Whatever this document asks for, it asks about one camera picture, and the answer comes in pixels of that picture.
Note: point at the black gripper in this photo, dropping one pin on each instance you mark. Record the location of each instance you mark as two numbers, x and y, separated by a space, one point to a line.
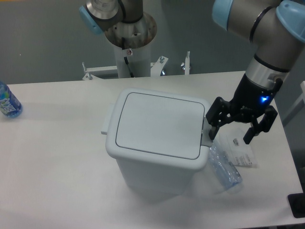
250 104

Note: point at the grey lid release button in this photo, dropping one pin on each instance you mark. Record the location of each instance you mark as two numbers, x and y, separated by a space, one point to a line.
205 139

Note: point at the white trash can lid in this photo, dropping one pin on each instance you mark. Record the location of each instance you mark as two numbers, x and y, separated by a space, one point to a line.
167 125

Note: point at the white plastic trash can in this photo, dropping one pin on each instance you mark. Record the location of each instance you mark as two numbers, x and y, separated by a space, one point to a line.
151 171

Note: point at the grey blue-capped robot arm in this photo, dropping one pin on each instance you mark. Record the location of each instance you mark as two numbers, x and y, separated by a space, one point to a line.
276 27

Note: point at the clear plastic bag with label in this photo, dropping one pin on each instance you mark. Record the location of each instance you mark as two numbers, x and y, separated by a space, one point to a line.
237 151

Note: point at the crushed clear plastic bottle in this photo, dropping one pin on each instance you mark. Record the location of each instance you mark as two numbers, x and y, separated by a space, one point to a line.
225 177

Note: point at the black object at table edge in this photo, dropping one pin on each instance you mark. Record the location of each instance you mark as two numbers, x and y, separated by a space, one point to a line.
297 204

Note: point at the blue labelled water bottle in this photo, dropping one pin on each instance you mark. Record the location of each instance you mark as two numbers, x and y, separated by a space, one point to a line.
10 106

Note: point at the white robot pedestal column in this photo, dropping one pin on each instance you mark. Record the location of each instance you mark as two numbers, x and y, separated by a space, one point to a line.
133 62

